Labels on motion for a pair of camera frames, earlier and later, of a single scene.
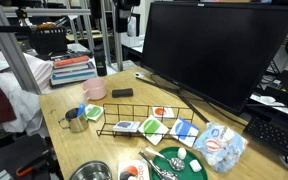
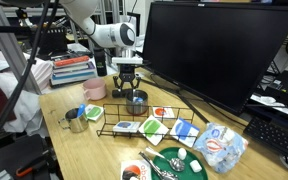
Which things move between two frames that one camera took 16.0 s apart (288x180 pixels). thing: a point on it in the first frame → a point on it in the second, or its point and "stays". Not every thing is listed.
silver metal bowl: [92, 170] → [136, 102]
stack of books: [70, 69] stays
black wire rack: [147, 121] stays
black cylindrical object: [122, 93] stays
